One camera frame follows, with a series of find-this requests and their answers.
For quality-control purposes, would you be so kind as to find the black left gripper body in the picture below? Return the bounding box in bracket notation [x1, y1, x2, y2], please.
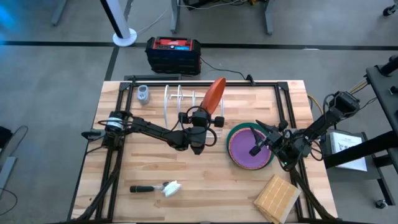
[178, 107, 225, 129]

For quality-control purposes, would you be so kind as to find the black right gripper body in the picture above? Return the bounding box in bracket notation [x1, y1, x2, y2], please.
[264, 119, 312, 167]

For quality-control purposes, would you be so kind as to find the purple plate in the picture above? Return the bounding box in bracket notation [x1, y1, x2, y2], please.
[229, 128, 273, 169]

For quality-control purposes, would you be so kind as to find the large green plate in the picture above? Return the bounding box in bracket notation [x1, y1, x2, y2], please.
[225, 121, 276, 171]

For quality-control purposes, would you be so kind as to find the plain orange plate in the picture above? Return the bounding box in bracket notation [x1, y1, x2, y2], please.
[200, 77, 227, 116]

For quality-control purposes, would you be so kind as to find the yellow folded dish cloth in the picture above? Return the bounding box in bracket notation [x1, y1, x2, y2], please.
[252, 174, 302, 224]

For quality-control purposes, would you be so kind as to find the red black power station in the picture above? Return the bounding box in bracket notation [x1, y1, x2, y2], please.
[145, 36, 202, 77]

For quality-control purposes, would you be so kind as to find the small grey white device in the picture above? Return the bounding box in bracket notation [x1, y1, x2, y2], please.
[136, 85, 151, 105]

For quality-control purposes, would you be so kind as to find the white paper booklet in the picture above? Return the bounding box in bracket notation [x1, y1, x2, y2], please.
[329, 131, 369, 172]

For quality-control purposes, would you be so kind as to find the white bristle dish brush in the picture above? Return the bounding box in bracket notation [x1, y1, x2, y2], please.
[129, 180, 182, 198]

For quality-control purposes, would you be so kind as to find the grey desk leg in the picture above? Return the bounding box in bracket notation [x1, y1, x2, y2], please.
[264, 0, 275, 35]
[170, 0, 182, 34]
[50, 0, 68, 27]

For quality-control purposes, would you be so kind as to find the black side stand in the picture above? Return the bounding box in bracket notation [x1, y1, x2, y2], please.
[323, 55, 398, 175]

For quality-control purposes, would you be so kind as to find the black caster wheel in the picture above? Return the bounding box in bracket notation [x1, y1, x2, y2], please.
[374, 198, 389, 210]
[382, 3, 398, 17]

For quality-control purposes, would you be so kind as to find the white pole stand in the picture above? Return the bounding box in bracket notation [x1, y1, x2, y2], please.
[99, 0, 138, 47]

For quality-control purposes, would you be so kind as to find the black left wrist camera cable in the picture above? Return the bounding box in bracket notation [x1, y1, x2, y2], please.
[179, 105, 218, 147]

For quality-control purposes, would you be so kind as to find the white wire dish rack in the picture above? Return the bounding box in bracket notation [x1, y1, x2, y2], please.
[163, 83, 225, 139]

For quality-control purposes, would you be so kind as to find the black power cable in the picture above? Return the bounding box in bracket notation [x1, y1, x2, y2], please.
[198, 57, 256, 85]

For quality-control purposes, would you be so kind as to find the yellow cable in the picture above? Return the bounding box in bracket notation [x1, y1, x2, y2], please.
[307, 94, 325, 115]

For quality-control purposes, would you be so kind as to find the white floor cable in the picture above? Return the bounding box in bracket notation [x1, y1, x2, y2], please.
[136, 8, 171, 35]

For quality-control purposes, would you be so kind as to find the black clamp bracket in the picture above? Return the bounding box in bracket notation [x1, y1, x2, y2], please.
[81, 129, 106, 141]

